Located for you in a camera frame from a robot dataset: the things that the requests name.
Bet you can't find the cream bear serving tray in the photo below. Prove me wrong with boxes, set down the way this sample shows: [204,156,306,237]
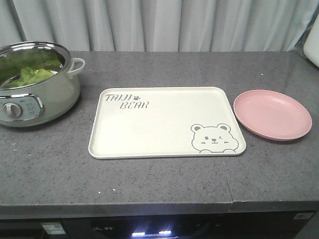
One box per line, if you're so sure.
[88,87,246,159]

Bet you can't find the pink round plate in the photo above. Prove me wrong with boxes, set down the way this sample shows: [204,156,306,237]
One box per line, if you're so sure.
[233,90,313,141]

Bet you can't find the green lettuce leaf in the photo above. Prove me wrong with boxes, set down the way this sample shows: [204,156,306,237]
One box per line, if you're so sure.
[0,49,63,89]

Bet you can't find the white pleated curtain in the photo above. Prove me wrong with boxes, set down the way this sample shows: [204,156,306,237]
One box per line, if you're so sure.
[0,0,319,52]

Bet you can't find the pale green electric pot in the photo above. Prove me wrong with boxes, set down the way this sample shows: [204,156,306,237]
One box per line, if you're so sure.
[0,41,85,127]

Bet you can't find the black drawer sterilizer cabinet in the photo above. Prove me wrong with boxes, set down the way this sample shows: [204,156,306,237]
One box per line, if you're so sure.
[62,211,315,239]

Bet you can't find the white rice cooker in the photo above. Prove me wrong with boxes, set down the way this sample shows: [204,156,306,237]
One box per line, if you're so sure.
[304,21,319,67]

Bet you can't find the black built-in dishwasher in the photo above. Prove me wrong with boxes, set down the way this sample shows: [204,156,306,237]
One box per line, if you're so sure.
[0,220,70,239]

